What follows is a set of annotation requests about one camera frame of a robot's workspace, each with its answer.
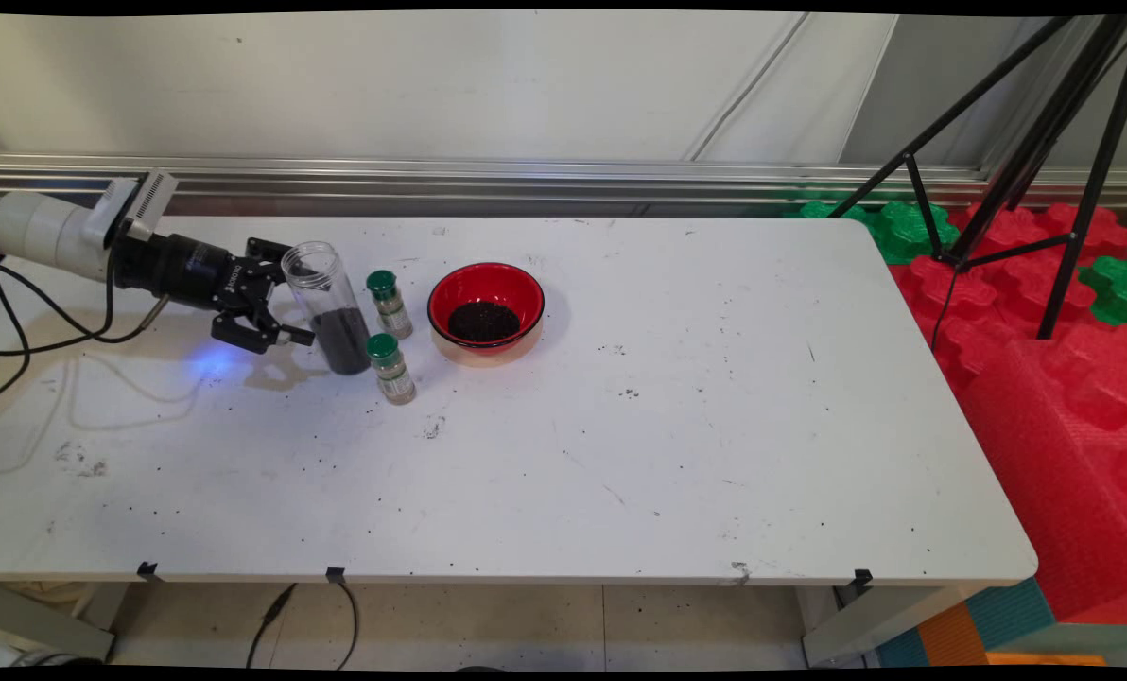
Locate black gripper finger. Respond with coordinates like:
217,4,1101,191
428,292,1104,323
245,236,295,285
211,303,317,356

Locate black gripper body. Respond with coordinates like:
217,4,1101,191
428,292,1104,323
113,230,271,318

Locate clear plastic jar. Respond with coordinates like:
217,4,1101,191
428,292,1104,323
281,241,373,375

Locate black seeds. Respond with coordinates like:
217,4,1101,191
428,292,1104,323
447,301,521,344
311,307,373,375

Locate green cap spice bottle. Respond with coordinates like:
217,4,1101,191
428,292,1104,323
366,270,414,341
365,333,418,406

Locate red bowl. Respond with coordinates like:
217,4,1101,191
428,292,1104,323
427,262,546,368

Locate white table leg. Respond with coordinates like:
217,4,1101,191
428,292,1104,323
800,582,990,668
0,582,115,663

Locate green foam puzzle mat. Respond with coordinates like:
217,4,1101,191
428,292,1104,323
781,197,962,266
1079,253,1127,327

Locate orange foam mat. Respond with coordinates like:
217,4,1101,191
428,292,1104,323
918,601,1108,668

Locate black tripod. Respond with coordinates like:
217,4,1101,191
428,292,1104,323
826,14,1127,341

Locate teal foam mat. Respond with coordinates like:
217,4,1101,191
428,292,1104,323
876,577,1056,668

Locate large red foam block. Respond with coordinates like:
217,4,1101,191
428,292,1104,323
959,326,1127,625

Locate black cable with metal plug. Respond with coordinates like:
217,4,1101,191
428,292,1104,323
0,265,169,346

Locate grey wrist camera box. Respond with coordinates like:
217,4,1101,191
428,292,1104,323
84,170,179,249

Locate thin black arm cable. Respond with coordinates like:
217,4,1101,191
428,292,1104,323
0,241,115,403

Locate aluminium rail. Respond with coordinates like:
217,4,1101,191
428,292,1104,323
0,154,1127,211

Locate black floor cable with plug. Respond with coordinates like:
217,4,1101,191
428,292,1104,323
245,583,298,670

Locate thin black floor cable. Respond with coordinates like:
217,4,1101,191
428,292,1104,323
335,579,362,671

